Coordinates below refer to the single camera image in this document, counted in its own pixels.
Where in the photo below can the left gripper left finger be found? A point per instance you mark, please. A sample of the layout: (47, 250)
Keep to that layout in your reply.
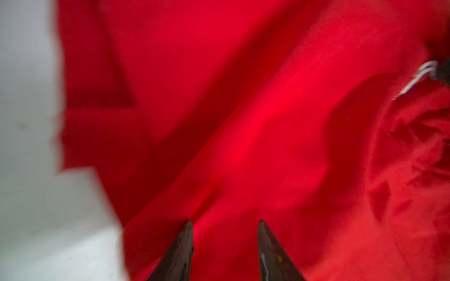
(176, 263)

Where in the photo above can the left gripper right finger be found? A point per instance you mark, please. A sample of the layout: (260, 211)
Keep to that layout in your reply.
(274, 263)

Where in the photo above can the red shorts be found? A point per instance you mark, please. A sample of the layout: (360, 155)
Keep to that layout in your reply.
(226, 113)

